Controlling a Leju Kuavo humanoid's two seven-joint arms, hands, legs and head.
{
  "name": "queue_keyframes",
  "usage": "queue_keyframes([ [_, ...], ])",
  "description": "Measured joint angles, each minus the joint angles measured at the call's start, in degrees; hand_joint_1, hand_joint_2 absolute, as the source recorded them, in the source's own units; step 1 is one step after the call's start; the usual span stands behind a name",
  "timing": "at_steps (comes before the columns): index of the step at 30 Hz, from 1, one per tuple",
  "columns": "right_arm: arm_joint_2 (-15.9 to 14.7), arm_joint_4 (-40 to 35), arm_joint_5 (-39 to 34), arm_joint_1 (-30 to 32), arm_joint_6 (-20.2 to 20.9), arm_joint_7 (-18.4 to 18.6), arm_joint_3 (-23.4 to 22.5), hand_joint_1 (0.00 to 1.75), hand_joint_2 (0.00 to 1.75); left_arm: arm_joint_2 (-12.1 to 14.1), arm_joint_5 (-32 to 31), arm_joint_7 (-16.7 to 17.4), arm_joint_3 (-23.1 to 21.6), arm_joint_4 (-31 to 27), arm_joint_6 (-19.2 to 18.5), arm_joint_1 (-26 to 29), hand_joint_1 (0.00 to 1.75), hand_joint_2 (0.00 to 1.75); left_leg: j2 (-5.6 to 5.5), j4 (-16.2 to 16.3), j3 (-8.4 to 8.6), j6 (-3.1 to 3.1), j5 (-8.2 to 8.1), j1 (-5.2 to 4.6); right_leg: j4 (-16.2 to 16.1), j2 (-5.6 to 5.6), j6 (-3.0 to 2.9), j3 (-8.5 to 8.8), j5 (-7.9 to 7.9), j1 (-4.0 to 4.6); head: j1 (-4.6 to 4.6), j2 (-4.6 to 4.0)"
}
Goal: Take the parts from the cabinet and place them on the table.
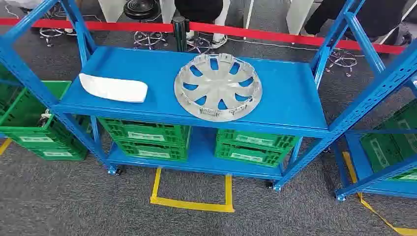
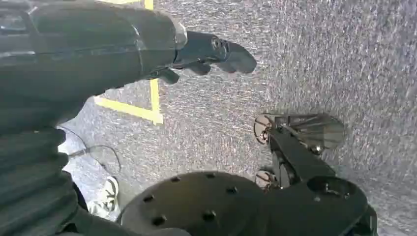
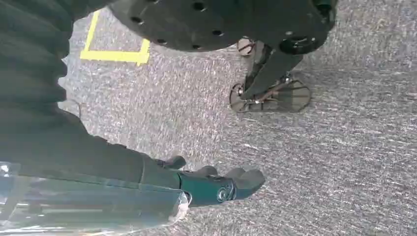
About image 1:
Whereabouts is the blue steel shelf rack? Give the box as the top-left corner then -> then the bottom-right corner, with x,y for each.
330,128 -> 417,202
0,0 -> 417,193

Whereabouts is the green plastic crate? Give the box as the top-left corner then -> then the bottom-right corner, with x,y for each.
112,138 -> 190,162
214,143 -> 293,169
216,128 -> 300,153
97,117 -> 192,148
359,99 -> 417,182
0,81 -> 92,149
19,138 -> 89,162

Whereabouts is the yellow floor tape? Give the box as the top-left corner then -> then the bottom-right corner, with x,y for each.
0,138 -> 13,156
149,167 -> 236,214
341,151 -> 417,236

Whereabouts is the white floor cable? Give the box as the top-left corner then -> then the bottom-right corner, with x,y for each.
226,37 -> 366,58

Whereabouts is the white table leg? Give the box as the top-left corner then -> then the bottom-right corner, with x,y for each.
97,0 -> 127,24
242,0 -> 255,41
286,0 -> 315,36
159,0 -> 177,25

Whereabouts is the white curved plastic part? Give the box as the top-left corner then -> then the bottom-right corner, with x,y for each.
79,73 -> 149,104

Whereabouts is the black barrier post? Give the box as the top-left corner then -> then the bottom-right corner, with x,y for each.
172,15 -> 191,53

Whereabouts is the black stool with chrome base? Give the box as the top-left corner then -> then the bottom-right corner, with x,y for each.
123,0 -> 168,50

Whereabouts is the chrome stool base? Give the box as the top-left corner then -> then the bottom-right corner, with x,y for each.
325,49 -> 358,78
186,35 -> 213,55
38,27 -> 67,47

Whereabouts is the small white part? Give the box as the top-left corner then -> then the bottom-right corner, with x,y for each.
40,109 -> 53,128

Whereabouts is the silver plastic hubcap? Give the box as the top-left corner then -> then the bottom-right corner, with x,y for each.
173,53 -> 263,123

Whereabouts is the red barrier belt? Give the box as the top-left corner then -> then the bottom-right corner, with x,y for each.
189,22 -> 407,55
0,18 -> 175,33

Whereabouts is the person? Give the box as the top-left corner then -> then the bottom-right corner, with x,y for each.
174,0 -> 231,50
301,0 -> 414,47

